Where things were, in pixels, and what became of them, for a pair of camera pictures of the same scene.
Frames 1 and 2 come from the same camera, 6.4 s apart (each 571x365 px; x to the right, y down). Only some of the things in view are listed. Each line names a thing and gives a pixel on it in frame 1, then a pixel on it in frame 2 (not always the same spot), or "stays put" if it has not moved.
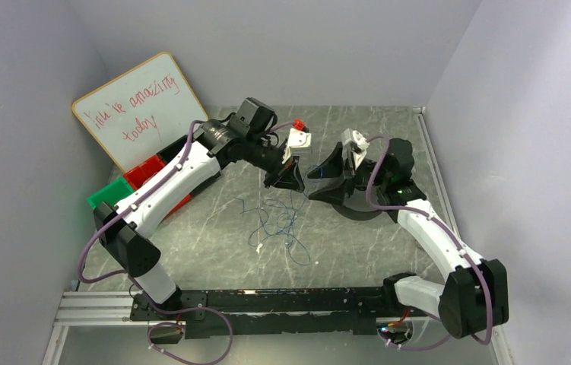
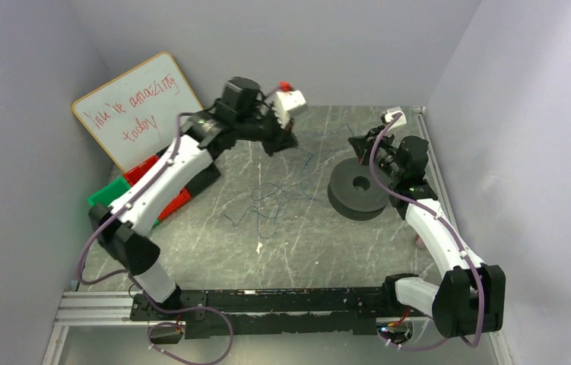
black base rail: [219, 313] stays put
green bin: [112, 195] stays put
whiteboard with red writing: [141, 111] stays put
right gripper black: [347, 171] → [367, 146]
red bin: [137, 175] stays put
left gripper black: [279, 168] → [275, 135]
